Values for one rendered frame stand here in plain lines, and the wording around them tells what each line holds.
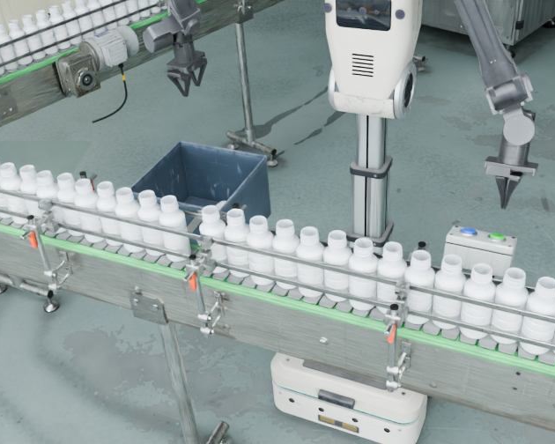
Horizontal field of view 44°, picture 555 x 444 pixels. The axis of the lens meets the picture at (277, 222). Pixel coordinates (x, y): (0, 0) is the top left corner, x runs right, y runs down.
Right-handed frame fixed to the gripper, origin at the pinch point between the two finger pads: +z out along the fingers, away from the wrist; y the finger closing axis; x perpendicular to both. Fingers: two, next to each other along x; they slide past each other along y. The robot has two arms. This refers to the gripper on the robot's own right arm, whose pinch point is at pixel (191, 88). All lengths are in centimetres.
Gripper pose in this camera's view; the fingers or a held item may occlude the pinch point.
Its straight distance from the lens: 198.8
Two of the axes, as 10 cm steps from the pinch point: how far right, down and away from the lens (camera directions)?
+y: -4.5, 5.9, -6.7
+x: 8.9, 2.2, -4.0
